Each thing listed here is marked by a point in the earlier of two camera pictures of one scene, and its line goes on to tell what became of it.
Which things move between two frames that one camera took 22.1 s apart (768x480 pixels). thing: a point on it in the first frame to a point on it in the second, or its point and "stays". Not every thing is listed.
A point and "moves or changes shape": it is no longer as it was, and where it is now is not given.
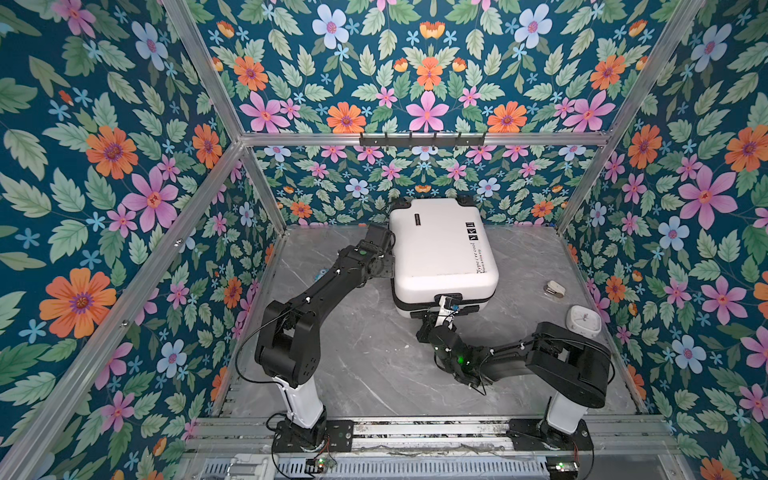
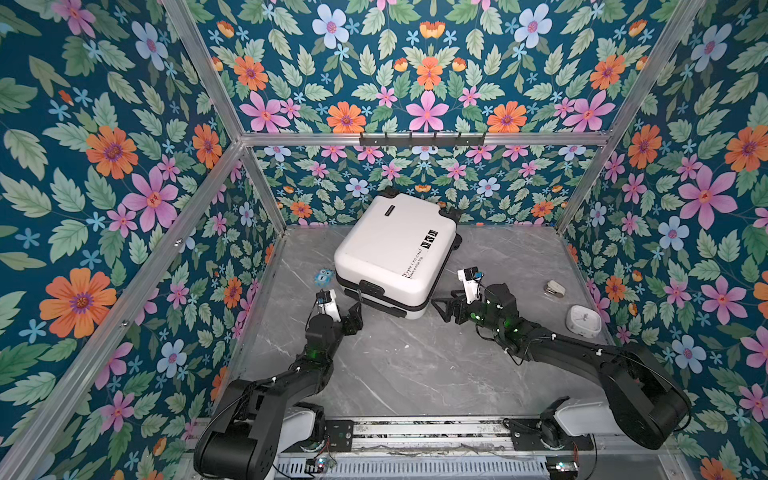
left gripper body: (388, 265) to (343, 329)
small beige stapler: (554, 288) stays
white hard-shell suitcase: (440, 246) moves or changes shape
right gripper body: (426, 337) to (477, 314)
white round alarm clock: (583, 321) stays
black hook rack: (422, 140) stays
